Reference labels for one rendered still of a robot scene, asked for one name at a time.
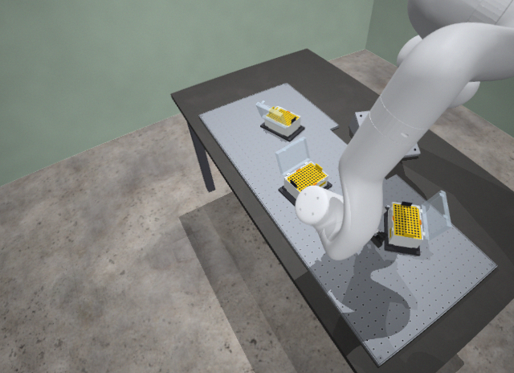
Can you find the black flat holder plate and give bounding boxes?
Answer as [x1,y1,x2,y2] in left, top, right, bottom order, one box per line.
[260,122,305,142]
[384,207,421,256]
[278,181,332,206]

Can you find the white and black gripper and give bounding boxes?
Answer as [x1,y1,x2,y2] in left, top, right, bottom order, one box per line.
[370,229,388,248]

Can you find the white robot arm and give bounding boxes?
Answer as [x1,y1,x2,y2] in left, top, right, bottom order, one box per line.
[295,0,514,260]

